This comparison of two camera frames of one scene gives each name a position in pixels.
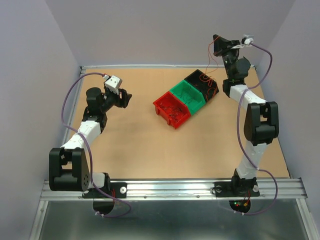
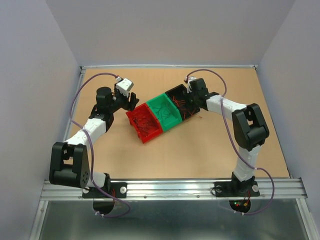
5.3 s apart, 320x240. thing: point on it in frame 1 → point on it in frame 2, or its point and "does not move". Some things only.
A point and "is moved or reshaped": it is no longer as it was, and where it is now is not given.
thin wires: x=208 y=67 → x=181 y=103
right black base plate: x=236 y=189 does not move
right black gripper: x=223 y=45 → x=187 y=95
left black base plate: x=117 y=190 does not move
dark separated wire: x=186 y=98 is moved or reshaped
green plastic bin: x=190 y=95 → x=166 y=113
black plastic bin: x=205 y=83 → x=179 y=96
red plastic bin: x=171 y=109 → x=143 y=121
